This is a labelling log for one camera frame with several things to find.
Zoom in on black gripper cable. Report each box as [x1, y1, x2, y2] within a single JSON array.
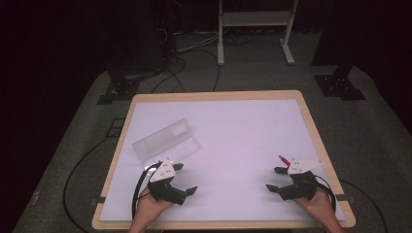
[[131, 161, 163, 221], [314, 174, 338, 216]]

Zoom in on black floor tape marks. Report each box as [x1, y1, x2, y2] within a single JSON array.
[[104, 117, 126, 139]]

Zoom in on person's left hand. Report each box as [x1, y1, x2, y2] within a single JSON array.
[[129, 186, 175, 229]]

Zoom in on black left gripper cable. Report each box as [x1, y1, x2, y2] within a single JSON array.
[[131, 161, 163, 221]]

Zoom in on white metal stand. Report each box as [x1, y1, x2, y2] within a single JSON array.
[[217, 0, 299, 67]]

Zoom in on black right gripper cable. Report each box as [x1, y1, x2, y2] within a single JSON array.
[[314, 174, 338, 216]]

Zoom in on black stand base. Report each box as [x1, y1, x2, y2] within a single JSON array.
[[314, 63, 367, 102], [96, 69, 141, 106]]

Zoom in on black floor cable bundle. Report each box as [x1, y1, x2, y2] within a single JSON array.
[[151, 30, 257, 94]]

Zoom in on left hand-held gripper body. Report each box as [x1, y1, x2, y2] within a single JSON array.
[[147, 157, 188, 206]]

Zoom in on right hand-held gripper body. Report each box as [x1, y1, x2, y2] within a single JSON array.
[[278, 158, 321, 202]]

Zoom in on red pen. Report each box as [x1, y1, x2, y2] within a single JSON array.
[[278, 154, 292, 168]]

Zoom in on person's right hand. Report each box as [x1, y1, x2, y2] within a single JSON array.
[[293, 186, 341, 229]]

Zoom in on clear plastic box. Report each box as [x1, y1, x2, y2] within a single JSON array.
[[131, 117, 204, 168]]

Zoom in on wooden framed white board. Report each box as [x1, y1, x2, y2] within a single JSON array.
[[98, 98, 347, 223]]

